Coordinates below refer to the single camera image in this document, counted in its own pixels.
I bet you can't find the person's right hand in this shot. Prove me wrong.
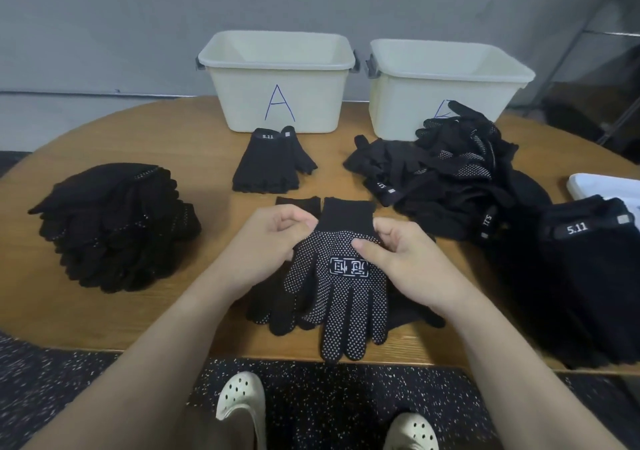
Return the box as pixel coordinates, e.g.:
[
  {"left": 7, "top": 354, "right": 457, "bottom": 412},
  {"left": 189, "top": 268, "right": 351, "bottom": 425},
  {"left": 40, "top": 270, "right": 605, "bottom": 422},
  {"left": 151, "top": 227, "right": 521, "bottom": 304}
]
[{"left": 350, "top": 215, "right": 473, "bottom": 318}]

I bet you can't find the person's left hand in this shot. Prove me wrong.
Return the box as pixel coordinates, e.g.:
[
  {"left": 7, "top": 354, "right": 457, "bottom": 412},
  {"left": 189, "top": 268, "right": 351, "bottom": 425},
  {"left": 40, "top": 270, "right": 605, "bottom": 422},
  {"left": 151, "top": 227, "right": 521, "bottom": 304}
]
[{"left": 213, "top": 203, "right": 320, "bottom": 299}]

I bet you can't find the black fingerless glove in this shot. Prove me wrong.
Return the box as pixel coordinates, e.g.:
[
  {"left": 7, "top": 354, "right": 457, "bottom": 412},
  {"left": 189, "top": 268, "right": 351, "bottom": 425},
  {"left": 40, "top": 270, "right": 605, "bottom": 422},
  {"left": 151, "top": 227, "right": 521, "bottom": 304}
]
[
  {"left": 231, "top": 125, "right": 320, "bottom": 196},
  {"left": 488, "top": 193, "right": 640, "bottom": 370}
]

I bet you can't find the pile of black gloves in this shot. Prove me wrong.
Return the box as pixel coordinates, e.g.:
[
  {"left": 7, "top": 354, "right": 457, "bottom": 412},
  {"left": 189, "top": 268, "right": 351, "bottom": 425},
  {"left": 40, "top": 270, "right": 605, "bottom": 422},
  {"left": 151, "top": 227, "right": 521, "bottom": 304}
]
[
  {"left": 342, "top": 99, "right": 554, "bottom": 247},
  {"left": 27, "top": 161, "right": 203, "bottom": 294}
]

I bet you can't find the white plastic bin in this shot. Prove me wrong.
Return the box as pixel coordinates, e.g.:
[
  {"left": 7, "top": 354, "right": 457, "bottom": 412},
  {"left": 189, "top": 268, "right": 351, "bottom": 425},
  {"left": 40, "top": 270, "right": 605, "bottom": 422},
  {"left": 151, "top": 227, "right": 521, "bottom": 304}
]
[
  {"left": 195, "top": 29, "right": 360, "bottom": 135},
  {"left": 364, "top": 37, "right": 538, "bottom": 143}
]

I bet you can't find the stack of black gloves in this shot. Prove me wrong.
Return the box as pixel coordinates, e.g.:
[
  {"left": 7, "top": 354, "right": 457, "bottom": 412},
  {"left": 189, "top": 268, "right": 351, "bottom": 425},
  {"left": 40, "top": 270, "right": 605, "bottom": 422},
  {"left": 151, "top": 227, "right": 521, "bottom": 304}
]
[{"left": 27, "top": 161, "right": 203, "bottom": 294}]

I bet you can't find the person's left forearm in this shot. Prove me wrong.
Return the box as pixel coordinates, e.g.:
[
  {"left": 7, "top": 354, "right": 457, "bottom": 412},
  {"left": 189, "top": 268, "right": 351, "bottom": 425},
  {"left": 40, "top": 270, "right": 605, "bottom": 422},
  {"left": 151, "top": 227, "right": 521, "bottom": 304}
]
[{"left": 25, "top": 267, "right": 248, "bottom": 450}]

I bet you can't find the person's right forearm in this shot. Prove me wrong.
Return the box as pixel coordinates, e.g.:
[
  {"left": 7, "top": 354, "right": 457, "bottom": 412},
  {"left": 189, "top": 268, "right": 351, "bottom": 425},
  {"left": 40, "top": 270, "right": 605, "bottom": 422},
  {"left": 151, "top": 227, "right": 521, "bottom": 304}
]
[{"left": 440, "top": 287, "right": 626, "bottom": 450}]

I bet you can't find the person's left white shoe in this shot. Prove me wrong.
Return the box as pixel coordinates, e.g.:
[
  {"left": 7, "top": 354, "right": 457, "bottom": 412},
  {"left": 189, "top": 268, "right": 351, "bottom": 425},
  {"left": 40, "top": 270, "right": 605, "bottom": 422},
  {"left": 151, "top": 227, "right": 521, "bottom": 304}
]
[{"left": 215, "top": 369, "right": 268, "bottom": 450}]

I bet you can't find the person's white shoe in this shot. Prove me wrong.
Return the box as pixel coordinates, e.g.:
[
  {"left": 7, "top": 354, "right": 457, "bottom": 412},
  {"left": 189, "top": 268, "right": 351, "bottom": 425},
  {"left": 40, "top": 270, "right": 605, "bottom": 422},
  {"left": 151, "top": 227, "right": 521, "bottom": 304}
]
[
  {"left": 215, "top": 369, "right": 268, "bottom": 450},
  {"left": 383, "top": 411, "right": 441, "bottom": 450}
]

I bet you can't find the person's right white shoe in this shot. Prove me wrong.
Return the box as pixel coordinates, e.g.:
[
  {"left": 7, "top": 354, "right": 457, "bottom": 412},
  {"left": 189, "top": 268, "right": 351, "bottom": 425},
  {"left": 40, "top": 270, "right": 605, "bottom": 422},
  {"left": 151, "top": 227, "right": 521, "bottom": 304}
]
[{"left": 383, "top": 411, "right": 441, "bottom": 450}]

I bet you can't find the white flat tray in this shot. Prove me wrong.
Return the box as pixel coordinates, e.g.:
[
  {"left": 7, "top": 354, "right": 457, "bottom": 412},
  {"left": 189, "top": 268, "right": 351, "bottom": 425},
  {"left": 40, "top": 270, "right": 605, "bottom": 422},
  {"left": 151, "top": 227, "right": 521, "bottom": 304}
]
[{"left": 566, "top": 171, "right": 640, "bottom": 229}]

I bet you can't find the grey wall pipe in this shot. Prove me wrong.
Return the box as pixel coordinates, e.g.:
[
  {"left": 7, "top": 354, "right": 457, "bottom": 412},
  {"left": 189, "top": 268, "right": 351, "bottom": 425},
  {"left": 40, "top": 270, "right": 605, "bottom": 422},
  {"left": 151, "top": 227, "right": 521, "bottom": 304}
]
[{"left": 0, "top": 87, "right": 201, "bottom": 99}]

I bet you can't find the metal rack frame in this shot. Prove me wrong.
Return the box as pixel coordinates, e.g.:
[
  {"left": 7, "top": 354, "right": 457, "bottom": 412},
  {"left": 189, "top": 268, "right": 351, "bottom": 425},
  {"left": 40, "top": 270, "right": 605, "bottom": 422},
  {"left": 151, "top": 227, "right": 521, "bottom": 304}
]
[{"left": 540, "top": 0, "right": 640, "bottom": 161}]

